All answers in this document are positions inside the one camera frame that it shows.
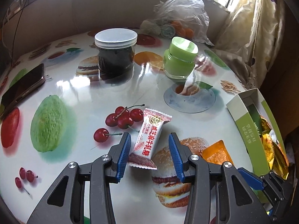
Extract white pink sesame nougat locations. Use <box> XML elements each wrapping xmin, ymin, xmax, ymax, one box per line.
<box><xmin>128</xmin><ymin>108</ymin><xmax>172</xmax><ymax>170</ymax></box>

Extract silver orange snack pouch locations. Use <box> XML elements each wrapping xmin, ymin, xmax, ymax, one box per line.
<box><xmin>202</xmin><ymin>140</ymin><xmax>233</xmax><ymax>165</ymax></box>

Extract green white cardboard box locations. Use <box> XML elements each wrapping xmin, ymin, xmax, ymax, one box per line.
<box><xmin>225</xmin><ymin>87</ymin><xmax>289</xmax><ymax>203</ymax></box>

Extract black smartphone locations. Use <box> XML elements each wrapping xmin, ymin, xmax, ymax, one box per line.
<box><xmin>1</xmin><ymin>63</ymin><xmax>45</xmax><ymax>118</ymax></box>

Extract green glass jar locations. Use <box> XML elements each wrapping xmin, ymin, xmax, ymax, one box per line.
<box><xmin>163</xmin><ymin>36</ymin><xmax>199</xmax><ymax>80</ymax></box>

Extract cream patterned curtain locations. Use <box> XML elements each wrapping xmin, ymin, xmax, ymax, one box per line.
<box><xmin>212</xmin><ymin>0</ymin><xmax>285</xmax><ymax>89</ymax></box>

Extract dark jar white lid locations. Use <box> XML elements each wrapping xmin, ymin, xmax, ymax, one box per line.
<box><xmin>94</xmin><ymin>28</ymin><xmax>137</xmax><ymax>80</ymax></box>

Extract clear plastic bag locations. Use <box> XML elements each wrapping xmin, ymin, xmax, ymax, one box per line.
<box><xmin>139</xmin><ymin>0</ymin><xmax>213</xmax><ymax>46</ymax></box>

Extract black cable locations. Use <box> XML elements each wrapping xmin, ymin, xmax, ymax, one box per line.
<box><xmin>9</xmin><ymin>0</ymin><xmax>32</xmax><ymax>64</ymax></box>

